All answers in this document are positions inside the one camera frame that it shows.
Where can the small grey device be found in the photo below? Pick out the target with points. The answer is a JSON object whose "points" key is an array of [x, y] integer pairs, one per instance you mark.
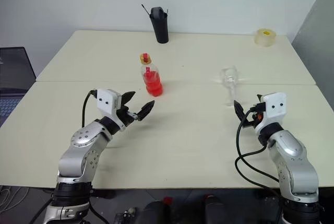
{"points": [[126, 216]]}

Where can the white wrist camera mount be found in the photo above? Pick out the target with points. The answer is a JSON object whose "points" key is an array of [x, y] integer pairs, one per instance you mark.
{"points": [[276, 104], [107, 100]]}

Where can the dark grey laptop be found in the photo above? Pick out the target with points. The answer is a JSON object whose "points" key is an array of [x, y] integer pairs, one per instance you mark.
{"points": [[15, 70]]}

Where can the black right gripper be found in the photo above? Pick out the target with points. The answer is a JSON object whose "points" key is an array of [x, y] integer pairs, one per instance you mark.
{"points": [[253, 119]]}

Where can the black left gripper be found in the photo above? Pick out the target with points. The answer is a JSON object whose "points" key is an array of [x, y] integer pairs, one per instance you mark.
{"points": [[124, 116]]}

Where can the clear tape roll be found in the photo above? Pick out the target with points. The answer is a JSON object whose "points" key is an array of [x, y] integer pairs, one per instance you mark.
{"points": [[261, 40]]}

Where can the yellow and red bottle cap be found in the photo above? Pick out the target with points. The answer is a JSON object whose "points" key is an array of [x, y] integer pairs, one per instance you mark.
{"points": [[145, 58]]}

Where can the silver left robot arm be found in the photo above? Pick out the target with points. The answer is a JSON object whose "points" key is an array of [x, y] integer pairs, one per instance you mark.
{"points": [[81, 138]]}

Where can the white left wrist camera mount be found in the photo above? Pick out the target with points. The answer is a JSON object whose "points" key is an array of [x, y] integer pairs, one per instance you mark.
{"points": [[107, 100]]}

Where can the clear wine glass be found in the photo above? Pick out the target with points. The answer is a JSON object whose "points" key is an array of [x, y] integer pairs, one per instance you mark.
{"points": [[229, 77]]}

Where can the black tapered cup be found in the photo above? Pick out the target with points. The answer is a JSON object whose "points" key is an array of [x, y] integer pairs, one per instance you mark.
{"points": [[160, 28]]}

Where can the dark rounded shape red top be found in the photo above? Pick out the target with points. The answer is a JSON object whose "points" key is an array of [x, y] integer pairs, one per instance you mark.
{"points": [[156, 211]]}

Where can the bottle with red liquid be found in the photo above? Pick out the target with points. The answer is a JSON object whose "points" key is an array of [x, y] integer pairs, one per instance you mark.
{"points": [[154, 86]]}

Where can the thin black stick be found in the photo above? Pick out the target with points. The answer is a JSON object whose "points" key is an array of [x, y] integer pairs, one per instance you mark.
{"points": [[145, 9]]}

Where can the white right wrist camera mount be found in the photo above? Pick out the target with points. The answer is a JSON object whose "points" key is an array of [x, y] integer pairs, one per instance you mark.
{"points": [[276, 104]]}

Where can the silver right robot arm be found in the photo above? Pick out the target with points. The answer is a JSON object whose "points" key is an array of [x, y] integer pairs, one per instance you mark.
{"points": [[295, 156]]}

